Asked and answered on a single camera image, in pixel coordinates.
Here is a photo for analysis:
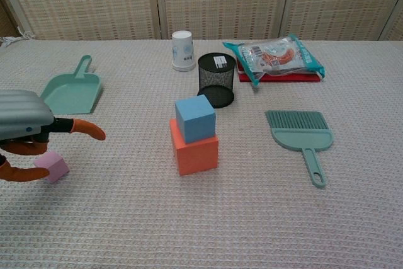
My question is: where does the green plastic dustpan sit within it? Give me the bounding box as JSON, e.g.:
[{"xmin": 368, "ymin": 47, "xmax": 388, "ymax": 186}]
[{"xmin": 40, "ymin": 55, "xmax": 103, "ymax": 115}]

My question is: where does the woven folding screen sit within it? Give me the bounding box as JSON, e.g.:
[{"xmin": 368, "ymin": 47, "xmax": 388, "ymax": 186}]
[{"xmin": 0, "ymin": 0, "xmax": 403, "ymax": 42}]

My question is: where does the black mesh pen holder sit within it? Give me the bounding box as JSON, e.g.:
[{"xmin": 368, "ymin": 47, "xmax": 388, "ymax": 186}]
[{"xmin": 196, "ymin": 53, "xmax": 237, "ymax": 109}]

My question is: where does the white paper cup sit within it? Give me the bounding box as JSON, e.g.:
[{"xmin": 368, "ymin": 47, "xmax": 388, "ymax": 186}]
[{"xmin": 171, "ymin": 30, "xmax": 196, "ymax": 72}]

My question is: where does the blue foam cube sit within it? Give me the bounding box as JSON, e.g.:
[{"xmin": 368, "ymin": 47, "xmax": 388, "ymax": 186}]
[{"xmin": 174, "ymin": 94, "xmax": 217, "ymax": 144}]

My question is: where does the red flat packet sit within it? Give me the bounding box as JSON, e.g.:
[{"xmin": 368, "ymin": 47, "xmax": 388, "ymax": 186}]
[{"xmin": 236, "ymin": 57, "xmax": 322, "ymax": 83}]

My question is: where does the orange foam block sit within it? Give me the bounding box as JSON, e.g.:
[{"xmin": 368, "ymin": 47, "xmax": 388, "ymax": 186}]
[{"xmin": 169, "ymin": 118, "xmax": 219, "ymax": 176}]

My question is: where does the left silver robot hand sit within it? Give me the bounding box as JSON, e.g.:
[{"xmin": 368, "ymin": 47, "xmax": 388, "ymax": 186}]
[{"xmin": 0, "ymin": 89, "xmax": 106, "ymax": 183}]

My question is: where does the beige woven tablecloth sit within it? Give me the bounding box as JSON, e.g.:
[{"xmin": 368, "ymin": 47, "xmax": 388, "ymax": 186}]
[{"xmin": 0, "ymin": 34, "xmax": 403, "ymax": 269}]

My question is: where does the green plastic hand brush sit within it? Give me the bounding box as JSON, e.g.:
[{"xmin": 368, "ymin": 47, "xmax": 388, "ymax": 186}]
[{"xmin": 264, "ymin": 110, "xmax": 334, "ymax": 189}]

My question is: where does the teal clear snack bag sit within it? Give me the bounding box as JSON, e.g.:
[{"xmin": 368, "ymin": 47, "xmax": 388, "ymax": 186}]
[{"xmin": 222, "ymin": 33, "xmax": 326, "ymax": 88}]

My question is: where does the pink foam cube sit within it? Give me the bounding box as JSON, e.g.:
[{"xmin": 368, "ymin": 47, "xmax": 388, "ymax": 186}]
[{"xmin": 33, "ymin": 151, "xmax": 70, "ymax": 184}]

